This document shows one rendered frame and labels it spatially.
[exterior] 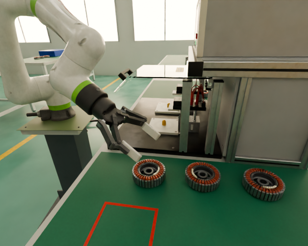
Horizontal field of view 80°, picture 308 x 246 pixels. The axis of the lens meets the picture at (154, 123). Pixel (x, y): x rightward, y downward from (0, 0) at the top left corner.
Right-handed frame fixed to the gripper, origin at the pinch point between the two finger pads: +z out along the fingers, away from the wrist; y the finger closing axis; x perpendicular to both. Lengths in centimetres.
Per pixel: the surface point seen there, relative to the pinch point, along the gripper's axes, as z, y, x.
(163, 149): 5.3, -14.8, -9.0
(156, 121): -6.1, -35.0, -14.2
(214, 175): 22.6, -5.4, 3.4
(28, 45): -517, -359, -314
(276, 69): 15.2, -20.3, 35.9
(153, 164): 5.6, -3.1, -7.7
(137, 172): 3.0, 3.3, -9.1
